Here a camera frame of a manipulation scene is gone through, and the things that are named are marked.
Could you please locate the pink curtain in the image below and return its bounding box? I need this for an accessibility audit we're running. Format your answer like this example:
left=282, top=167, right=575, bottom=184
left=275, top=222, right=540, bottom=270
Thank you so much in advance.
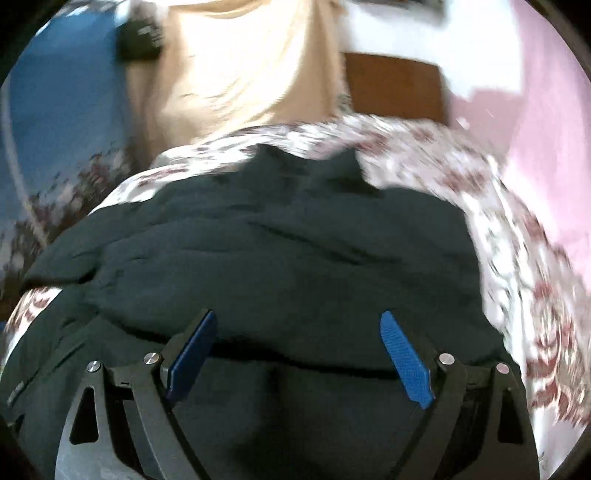
left=450, top=18, right=591, bottom=278

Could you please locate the beige knitted blanket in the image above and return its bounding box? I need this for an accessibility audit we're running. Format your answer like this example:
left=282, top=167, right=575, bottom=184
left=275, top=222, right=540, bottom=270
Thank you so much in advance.
left=124, top=0, right=352, bottom=158

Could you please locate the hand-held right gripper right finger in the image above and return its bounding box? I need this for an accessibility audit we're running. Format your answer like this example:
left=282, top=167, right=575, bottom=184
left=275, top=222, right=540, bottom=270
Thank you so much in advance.
left=380, top=311, right=541, bottom=480

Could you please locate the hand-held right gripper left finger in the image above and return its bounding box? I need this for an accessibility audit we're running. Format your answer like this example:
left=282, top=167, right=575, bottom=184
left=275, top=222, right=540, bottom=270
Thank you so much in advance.
left=54, top=308, right=219, bottom=480

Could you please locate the dark padded jacket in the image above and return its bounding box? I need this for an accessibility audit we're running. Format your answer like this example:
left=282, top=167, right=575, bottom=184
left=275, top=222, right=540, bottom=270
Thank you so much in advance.
left=0, top=143, right=527, bottom=480

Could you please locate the brown wooden headboard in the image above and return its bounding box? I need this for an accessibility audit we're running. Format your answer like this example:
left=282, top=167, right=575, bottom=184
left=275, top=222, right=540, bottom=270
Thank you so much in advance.
left=342, top=52, right=451, bottom=125

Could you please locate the blue floral wall poster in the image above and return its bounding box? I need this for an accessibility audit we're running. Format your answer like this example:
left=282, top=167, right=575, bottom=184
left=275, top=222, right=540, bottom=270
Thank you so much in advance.
left=0, top=9, right=139, bottom=301

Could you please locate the floral patterned bedspread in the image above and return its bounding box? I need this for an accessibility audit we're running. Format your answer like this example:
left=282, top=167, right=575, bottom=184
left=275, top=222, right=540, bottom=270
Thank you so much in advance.
left=0, top=113, right=591, bottom=457

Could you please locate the black object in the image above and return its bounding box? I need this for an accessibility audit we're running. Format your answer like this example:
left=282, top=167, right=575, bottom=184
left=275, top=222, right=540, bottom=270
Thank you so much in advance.
left=117, top=16, right=164, bottom=63

